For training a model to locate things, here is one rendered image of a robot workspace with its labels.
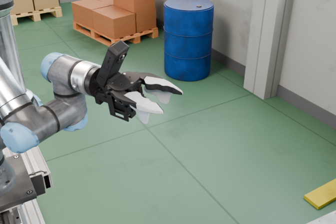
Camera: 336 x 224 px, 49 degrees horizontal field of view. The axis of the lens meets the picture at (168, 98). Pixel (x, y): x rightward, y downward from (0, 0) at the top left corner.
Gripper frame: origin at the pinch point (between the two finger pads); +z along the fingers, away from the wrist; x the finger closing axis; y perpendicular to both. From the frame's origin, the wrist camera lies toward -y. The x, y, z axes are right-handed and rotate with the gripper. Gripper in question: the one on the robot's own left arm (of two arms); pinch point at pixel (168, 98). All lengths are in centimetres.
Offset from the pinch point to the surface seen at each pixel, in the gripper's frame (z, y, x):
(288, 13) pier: -53, 98, -264
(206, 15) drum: -131, 110, -254
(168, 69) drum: -165, 170, -230
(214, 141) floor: -68, 168, -151
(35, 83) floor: -275, 167, -139
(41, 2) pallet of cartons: -444, 162, -294
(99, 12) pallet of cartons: -300, 145, -275
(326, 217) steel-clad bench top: 31, 72, -46
